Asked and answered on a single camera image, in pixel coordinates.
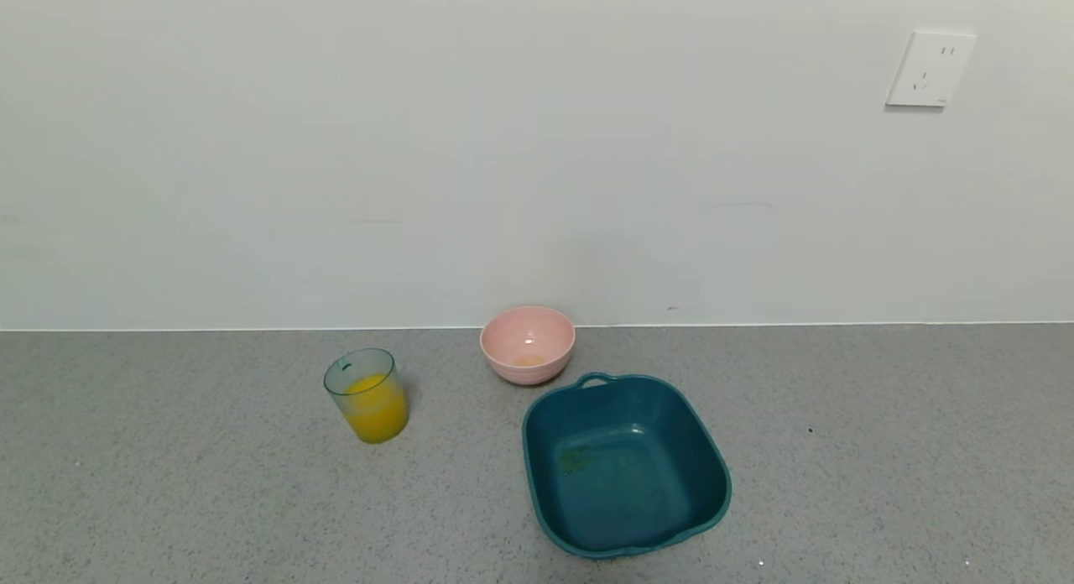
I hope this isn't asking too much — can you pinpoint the transparent blue ribbed plastic cup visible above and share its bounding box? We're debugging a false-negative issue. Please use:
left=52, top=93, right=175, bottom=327
left=324, top=348, right=410, bottom=445

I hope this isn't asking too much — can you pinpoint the yellow orange liquid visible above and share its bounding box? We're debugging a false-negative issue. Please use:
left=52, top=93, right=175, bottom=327
left=343, top=374, right=409, bottom=444

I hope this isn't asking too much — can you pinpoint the pink bowl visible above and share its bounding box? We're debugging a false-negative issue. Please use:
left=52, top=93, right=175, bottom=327
left=479, top=305, right=576, bottom=387

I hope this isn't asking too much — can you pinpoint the teal square plastic basin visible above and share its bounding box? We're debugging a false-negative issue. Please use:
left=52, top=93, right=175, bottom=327
left=521, top=372, right=733, bottom=561

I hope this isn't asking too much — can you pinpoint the white wall socket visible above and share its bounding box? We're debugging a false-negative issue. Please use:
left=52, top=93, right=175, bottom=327
left=885, top=30, right=978, bottom=109

